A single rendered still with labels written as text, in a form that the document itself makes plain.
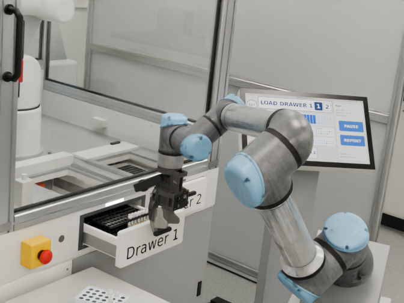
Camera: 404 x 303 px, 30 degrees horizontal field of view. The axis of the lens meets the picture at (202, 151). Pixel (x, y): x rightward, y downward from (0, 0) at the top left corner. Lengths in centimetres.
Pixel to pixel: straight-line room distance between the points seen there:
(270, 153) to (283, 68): 218
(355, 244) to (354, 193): 174
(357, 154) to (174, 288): 86
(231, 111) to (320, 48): 177
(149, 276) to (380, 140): 146
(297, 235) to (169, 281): 96
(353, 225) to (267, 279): 116
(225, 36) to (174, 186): 67
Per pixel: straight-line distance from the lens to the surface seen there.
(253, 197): 165
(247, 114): 189
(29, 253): 209
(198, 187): 264
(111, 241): 220
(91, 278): 225
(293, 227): 181
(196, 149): 199
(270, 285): 313
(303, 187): 299
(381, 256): 221
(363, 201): 370
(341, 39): 364
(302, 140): 168
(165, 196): 214
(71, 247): 226
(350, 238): 198
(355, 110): 301
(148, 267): 258
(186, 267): 277
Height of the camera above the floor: 176
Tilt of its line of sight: 16 degrees down
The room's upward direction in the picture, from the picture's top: 6 degrees clockwise
